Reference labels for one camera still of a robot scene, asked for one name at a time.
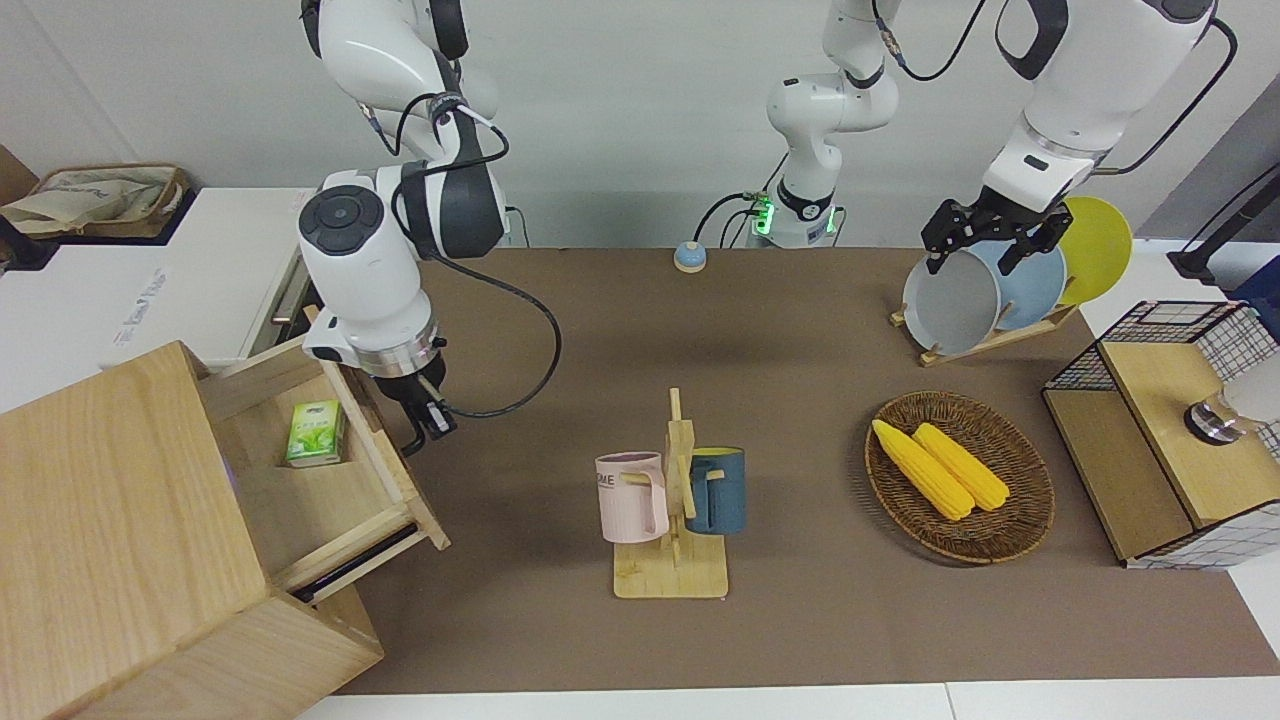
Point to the grey plate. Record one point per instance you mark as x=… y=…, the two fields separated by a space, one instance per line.
x=950 y=305

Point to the white side cabinet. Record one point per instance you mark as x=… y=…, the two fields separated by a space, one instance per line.
x=80 y=310

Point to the green tea box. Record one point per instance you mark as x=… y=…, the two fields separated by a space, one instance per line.
x=315 y=435

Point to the small blue round bell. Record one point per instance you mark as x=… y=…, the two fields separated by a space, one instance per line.
x=690 y=258

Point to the pink mug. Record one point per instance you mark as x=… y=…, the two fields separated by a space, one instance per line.
x=630 y=500

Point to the dark blue mug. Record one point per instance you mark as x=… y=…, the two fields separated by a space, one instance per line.
x=722 y=495

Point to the yellow corn cob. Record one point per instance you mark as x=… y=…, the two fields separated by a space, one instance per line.
x=965 y=467
x=925 y=470

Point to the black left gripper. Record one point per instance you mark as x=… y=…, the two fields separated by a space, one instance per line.
x=990 y=215

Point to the black stand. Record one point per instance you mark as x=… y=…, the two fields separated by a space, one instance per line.
x=1195 y=262

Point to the wooden plate rack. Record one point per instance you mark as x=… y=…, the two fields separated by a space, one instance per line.
x=1000 y=338

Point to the light wooden drawer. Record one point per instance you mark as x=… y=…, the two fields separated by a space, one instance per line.
x=300 y=500

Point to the brown wicker basket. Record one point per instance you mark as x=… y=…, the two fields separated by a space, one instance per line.
x=1010 y=520

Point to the light blue plate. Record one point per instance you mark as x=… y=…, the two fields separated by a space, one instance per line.
x=1030 y=290

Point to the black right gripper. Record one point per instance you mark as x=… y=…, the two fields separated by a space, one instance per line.
x=405 y=392

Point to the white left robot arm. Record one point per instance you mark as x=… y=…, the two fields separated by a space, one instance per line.
x=1080 y=90

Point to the wooden mug rack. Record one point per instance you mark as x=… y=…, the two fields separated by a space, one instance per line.
x=672 y=575

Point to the dark blue object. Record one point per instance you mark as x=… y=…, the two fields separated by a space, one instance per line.
x=1262 y=305

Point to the tray with beige bag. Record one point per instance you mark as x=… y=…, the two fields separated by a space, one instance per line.
x=90 y=200

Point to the yellow plate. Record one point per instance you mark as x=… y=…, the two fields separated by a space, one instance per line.
x=1100 y=250

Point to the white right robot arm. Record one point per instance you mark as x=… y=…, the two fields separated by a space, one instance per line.
x=355 y=270

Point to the light wooden cabinet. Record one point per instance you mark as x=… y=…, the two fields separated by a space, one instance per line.
x=100 y=520

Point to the brown table mat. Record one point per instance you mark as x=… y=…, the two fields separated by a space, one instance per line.
x=800 y=640

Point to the clear glass cup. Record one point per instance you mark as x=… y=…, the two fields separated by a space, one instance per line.
x=1215 y=420

